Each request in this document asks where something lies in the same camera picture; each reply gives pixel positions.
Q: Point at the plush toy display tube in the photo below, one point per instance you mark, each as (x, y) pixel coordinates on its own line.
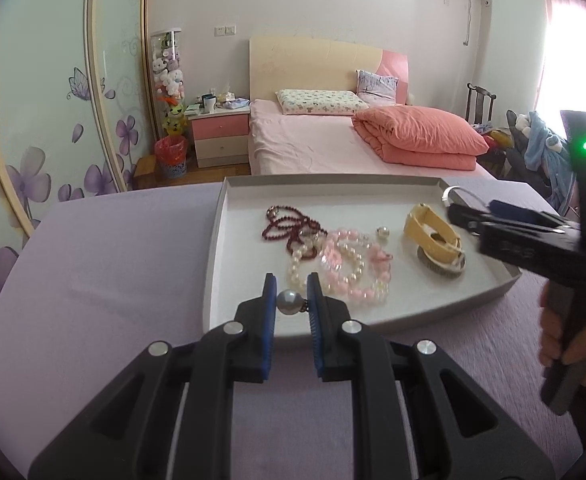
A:
(169, 85)

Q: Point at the small pearl earring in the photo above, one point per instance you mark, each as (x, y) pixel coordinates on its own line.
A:
(383, 233)

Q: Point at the thin silver bangle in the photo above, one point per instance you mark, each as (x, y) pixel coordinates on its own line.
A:
(448, 191)

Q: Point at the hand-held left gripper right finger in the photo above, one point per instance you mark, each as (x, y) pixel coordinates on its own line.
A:
(314, 330)

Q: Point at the floral sliding wardrobe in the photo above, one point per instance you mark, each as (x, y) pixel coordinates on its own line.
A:
(38, 110)

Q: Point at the white wall switch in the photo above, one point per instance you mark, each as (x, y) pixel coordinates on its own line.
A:
(225, 30)

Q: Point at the pink curtain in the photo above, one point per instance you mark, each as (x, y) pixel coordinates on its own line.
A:
(558, 35)

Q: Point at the red waste bin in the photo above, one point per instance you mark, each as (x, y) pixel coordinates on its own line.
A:
(171, 157)

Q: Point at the cream and pink headboard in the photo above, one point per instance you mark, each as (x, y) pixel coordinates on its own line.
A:
(303, 65)

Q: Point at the yellow wristband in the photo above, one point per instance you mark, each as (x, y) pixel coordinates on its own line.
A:
(423, 230)

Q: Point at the blue plush robe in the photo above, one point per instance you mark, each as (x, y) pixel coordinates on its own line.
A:
(548, 150)

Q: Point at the patterned white pillow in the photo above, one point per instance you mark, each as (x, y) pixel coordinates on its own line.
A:
(318, 102)

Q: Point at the dark wooden chair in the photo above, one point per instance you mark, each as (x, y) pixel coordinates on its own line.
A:
(479, 105)

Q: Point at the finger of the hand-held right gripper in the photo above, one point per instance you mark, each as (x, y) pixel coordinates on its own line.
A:
(523, 211)
(503, 240)

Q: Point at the pink folded quilt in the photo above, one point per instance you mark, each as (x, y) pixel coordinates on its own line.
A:
(413, 135)

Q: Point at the pink bed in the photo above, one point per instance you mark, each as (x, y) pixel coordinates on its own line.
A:
(298, 145)

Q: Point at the black office chair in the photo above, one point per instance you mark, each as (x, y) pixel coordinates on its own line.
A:
(515, 160)

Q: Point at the pink and cream nightstand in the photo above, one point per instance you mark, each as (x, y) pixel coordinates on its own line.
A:
(220, 135)

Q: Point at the grey cardboard tray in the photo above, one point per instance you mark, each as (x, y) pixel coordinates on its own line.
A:
(423, 300)

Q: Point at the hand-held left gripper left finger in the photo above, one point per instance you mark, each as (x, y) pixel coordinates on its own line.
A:
(269, 330)

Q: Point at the purple pillow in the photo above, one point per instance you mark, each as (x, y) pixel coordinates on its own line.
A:
(375, 87)

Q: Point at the pearl pendant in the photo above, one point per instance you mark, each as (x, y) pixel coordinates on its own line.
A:
(289, 302)

